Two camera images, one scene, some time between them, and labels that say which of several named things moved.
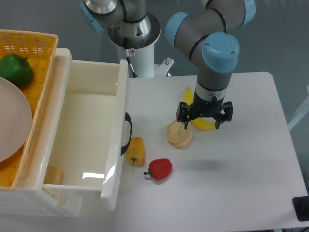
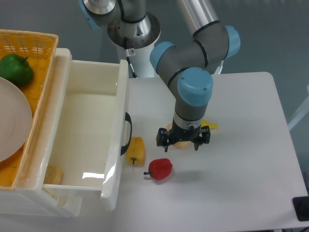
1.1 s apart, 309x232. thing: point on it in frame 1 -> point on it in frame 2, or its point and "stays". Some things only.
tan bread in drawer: [53, 175] stays
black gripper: [200, 108] -> [176, 135]
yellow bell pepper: [135, 154] stays
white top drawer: [94, 131] stays
